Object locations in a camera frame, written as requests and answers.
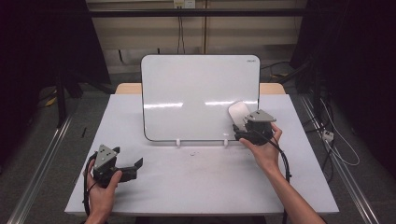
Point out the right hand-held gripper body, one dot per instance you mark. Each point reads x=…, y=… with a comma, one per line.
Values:
x=258, y=124

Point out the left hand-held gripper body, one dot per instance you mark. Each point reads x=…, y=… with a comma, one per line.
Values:
x=104, y=161

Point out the white whiteboard eraser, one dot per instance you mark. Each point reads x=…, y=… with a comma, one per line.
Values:
x=238, y=112

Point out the white whiteboard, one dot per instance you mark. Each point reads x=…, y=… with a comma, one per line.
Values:
x=193, y=102

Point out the person's right hand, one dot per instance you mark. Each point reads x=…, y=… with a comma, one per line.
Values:
x=264, y=155

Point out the person's left hand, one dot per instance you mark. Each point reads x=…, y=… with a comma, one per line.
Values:
x=101, y=197

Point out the small black floor item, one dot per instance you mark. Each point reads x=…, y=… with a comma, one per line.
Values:
x=83, y=132

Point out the black metal stand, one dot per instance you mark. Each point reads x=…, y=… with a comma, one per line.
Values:
x=61, y=105
x=316, y=87

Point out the white power strip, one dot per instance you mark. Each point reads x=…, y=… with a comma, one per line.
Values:
x=328, y=135

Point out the black horizontal bar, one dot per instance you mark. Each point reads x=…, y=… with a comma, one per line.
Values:
x=193, y=12

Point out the black curtain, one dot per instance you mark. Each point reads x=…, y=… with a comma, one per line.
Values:
x=358, y=46
x=37, y=46

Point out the aluminium floor rail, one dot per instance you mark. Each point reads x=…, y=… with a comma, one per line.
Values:
x=40, y=174
x=351, y=186

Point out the white wall socket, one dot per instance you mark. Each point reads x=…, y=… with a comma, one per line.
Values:
x=184, y=3

